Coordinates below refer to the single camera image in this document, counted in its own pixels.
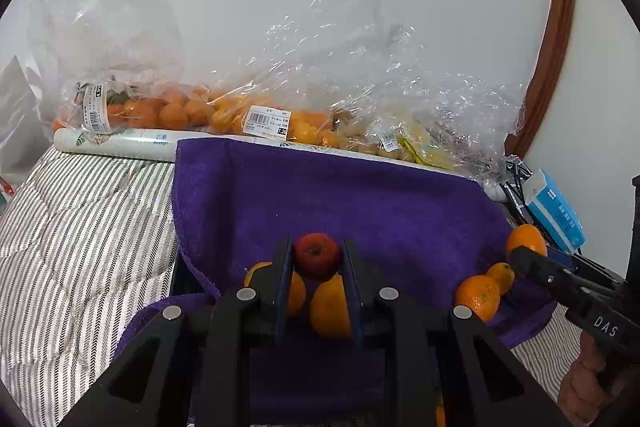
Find person's right hand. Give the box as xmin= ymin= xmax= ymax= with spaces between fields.
xmin=559 ymin=332 xmax=618 ymax=427

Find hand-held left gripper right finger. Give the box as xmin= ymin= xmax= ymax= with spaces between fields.
xmin=341 ymin=239 xmax=568 ymax=427

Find clear bag of yellow produce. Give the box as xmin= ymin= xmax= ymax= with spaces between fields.
xmin=392 ymin=72 xmax=501 ymax=178

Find brown wooden door frame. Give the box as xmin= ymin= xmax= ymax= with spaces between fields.
xmin=515 ymin=0 xmax=578 ymax=158

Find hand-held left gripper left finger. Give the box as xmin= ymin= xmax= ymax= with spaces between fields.
xmin=60 ymin=237 xmax=296 ymax=427

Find purple towel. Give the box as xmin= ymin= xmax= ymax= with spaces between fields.
xmin=112 ymin=137 xmax=558 ymax=427

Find clear bag of leafy oranges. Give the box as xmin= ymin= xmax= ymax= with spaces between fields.
xmin=27 ymin=0 xmax=213 ymax=135

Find black cables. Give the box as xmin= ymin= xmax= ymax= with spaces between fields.
xmin=500 ymin=182 xmax=537 ymax=228

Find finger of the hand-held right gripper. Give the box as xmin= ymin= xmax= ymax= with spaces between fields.
xmin=546 ymin=247 xmax=623 ymax=281
xmin=510 ymin=246 xmax=626 ymax=306

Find small red apple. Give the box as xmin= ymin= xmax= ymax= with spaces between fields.
xmin=293 ymin=233 xmax=342 ymax=281

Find long white paper roll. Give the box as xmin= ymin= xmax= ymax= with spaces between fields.
xmin=52 ymin=127 xmax=506 ymax=202

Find blue tissue box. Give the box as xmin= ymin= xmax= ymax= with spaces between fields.
xmin=525 ymin=169 xmax=587 ymax=255

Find white plastic shopping bag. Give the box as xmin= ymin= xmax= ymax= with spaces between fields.
xmin=0 ymin=57 xmax=48 ymax=208

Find dark checked cloth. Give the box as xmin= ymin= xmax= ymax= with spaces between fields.
xmin=502 ymin=158 xmax=535 ymax=188

